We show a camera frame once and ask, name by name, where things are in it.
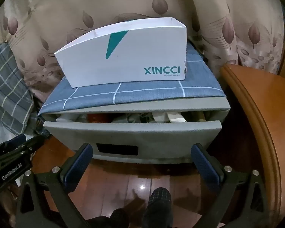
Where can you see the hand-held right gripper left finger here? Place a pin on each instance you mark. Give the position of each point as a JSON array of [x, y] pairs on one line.
[[78, 164]]

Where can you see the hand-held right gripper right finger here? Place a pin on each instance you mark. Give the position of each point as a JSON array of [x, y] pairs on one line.
[[205, 166]]

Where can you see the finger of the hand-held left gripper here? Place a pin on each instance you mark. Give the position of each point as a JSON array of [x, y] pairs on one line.
[[38, 143], [13, 143]]

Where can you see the pile of clothes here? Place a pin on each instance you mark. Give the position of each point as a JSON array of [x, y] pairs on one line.
[[137, 118]]

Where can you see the white cardboard box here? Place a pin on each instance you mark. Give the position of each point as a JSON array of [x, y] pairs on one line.
[[123, 59]]

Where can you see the grey plaid cloth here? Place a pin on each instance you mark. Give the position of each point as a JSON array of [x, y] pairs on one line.
[[7, 85]]

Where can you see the dark checked slipper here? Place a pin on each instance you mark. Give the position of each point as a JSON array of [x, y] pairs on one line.
[[118, 218], [159, 204]]

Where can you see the grey bedside cabinet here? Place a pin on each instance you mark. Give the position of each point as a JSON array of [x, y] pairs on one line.
[[219, 106]]

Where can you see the blue checked cloth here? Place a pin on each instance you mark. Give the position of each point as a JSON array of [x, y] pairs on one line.
[[156, 91]]

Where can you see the beige leaf-print curtain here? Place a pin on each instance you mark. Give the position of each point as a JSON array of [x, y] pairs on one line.
[[239, 16], [61, 16]]

